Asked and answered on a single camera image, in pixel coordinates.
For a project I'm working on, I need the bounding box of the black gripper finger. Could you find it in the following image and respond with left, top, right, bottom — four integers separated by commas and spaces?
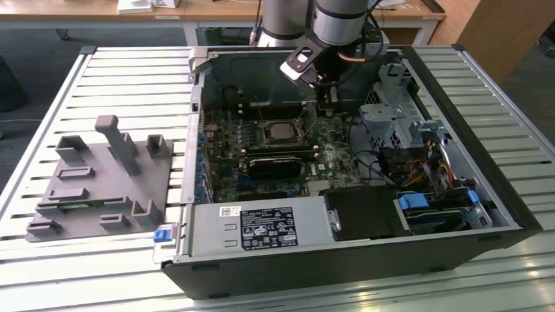
319, 84, 343, 114

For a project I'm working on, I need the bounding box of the silver CPU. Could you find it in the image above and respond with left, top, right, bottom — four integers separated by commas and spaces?
267, 124, 301, 143

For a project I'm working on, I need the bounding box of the CPU socket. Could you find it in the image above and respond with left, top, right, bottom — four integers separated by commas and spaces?
258, 119, 307, 146

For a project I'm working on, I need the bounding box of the silver drive cage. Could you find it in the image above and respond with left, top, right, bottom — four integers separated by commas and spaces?
359, 63, 453, 150

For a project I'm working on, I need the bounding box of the green motherboard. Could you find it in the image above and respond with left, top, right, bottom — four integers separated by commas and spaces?
199, 102, 361, 204

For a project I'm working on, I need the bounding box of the black graphics card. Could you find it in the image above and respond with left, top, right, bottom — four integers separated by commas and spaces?
245, 155, 303, 179

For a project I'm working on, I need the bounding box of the wooden desk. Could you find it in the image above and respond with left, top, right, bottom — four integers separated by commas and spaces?
0, 0, 447, 46

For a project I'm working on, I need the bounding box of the silver chipset heatsink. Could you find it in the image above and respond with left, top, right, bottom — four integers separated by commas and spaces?
306, 180, 331, 196

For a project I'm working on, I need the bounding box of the black plastic shroud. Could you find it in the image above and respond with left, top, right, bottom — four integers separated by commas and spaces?
323, 187, 411, 242

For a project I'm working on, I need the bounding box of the blue disk carrier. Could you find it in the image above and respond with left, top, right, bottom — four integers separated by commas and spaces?
397, 191, 465, 228

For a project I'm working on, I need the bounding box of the wooden cabinet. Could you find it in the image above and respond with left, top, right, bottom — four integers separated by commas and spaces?
429, 0, 555, 86

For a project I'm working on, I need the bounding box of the grey power supply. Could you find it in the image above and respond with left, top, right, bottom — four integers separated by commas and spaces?
190, 196, 331, 261

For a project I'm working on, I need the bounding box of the plain white box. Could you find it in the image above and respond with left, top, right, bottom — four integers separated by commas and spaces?
118, 0, 154, 14

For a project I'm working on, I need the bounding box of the black open PC case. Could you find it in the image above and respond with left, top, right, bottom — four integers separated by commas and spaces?
153, 44, 546, 300

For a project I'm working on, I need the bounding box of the grey parts rack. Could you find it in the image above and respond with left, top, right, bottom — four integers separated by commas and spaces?
26, 114, 178, 243

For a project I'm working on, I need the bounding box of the green RAM stick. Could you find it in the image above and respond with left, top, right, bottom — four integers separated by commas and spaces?
59, 198, 126, 209

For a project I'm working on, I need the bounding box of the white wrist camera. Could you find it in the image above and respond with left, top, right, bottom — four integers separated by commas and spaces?
279, 44, 326, 88

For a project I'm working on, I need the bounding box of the coloured wire bundle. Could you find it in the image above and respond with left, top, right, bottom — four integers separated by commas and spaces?
401, 138, 459, 191

